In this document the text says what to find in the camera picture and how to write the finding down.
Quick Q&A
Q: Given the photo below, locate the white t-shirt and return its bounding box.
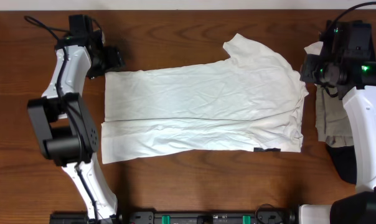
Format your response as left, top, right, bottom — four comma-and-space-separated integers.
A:
101, 34, 308, 164

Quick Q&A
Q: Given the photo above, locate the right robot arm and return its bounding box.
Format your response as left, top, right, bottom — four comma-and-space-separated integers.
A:
298, 54, 376, 224

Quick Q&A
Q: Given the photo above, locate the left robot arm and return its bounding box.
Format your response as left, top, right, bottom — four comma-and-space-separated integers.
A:
27, 34, 122, 223

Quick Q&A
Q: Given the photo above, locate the grey garment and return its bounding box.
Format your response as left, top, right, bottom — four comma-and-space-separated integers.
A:
315, 85, 354, 147

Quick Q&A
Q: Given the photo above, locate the black garment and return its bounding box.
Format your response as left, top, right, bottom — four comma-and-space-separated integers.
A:
326, 146, 357, 185

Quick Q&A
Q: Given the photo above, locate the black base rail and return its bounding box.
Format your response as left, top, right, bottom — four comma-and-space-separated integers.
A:
49, 208, 301, 224

